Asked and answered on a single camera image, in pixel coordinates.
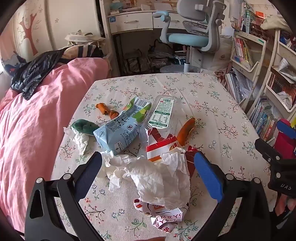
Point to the large white tissue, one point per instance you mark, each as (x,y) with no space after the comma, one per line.
(157,178)

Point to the row of orange spined books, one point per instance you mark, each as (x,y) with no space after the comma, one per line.
(282,84)

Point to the clear bag with black frame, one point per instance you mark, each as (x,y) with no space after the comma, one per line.
(133,61)

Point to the beige cloth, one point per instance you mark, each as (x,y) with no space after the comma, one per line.
(274,23)

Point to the white tote bag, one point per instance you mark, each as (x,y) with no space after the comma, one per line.
(222,55)

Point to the white desk with drawers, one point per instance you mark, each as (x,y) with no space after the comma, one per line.
(131,22)

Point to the pink plastic organizer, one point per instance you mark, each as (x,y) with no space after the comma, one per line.
(256,23)

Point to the wide white shelf cart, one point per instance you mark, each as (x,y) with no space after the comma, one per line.
(276,100)

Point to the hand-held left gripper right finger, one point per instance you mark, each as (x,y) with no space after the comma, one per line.
(207,176)

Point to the red white carton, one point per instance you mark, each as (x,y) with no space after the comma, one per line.
(159,148)

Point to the blue green milk carton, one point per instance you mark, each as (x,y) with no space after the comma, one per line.
(115,134)

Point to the clear plastic bottle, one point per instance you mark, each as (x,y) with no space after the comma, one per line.
(160,113)

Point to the long orange peel piece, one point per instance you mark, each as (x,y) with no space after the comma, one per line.
(185,132)

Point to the person's right hand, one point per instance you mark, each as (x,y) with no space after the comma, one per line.
(283,205)

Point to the grey blue office chair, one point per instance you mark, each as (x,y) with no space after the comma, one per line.
(185,38)

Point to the pink blanket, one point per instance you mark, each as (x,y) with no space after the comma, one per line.
(34,127)

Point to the white wardrobe with tree decal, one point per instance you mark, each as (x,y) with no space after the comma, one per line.
(46,23)

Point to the striped cloth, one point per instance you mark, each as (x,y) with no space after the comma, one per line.
(81,49)

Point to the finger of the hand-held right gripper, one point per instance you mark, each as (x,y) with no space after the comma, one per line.
(286,129)
(266,149)

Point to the folded white paper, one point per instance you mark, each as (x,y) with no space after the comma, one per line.
(286,69)

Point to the grey bundle of papers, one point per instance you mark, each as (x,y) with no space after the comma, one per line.
(160,60)

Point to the red white paper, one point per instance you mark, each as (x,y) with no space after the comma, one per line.
(161,217)

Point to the crumpled white paper sheet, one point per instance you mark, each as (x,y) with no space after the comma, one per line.
(284,99)

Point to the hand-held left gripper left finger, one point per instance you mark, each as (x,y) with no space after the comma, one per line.
(91,171)

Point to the stack of papers and folders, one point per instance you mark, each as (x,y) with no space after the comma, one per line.
(235,85)

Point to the narrow white shelf cart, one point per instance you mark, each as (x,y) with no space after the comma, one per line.
(254,39)

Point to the black puffer jacket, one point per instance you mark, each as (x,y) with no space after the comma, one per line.
(34,71)

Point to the small white tissue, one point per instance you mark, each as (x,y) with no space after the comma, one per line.
(79,141)

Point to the white cloth bag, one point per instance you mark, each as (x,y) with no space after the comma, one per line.
(78,37)

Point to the row of tall upright books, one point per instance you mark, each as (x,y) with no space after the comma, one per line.
(244,16)

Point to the row of thin colourful books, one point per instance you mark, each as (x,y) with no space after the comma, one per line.
(241,51)

